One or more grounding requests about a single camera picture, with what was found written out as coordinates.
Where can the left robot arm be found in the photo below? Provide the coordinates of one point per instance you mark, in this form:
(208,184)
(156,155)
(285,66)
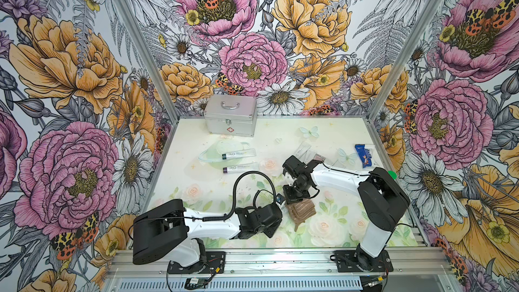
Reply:
(174,232)

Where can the dark green cap toothpaste tube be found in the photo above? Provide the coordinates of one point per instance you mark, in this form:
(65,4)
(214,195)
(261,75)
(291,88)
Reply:
(239,154)

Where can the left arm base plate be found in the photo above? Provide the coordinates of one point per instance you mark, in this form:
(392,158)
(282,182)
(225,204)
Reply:
(212,262)

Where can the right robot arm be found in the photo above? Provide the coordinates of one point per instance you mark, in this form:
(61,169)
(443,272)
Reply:
(384,201)

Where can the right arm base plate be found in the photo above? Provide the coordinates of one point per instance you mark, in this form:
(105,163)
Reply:
(356,261)

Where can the pink cap toothpaste tube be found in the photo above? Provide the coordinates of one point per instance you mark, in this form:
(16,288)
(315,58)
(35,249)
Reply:
(310,154)

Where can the green cap white bottle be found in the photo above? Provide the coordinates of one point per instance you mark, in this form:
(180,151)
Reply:
(392,174)

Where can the metallic pink toothpaste tube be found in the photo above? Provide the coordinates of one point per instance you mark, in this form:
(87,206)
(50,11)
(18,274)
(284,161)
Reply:
(319,157)

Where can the purple cap toothpaste tube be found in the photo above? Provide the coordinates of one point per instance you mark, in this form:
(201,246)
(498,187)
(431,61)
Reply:
(240,168)
(302,149)

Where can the aluminium front rail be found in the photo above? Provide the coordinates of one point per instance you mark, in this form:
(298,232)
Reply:
(403,269)

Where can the silver metal first-aid case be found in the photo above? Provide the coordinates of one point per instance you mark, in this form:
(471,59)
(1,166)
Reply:
(231,115)

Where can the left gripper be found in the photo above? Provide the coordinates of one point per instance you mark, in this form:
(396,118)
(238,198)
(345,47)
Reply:
(270,230)

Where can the blue bandage packet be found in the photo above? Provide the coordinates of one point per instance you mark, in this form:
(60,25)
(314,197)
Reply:
(364,154)

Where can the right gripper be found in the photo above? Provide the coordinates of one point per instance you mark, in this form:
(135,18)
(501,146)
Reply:
(290,197)

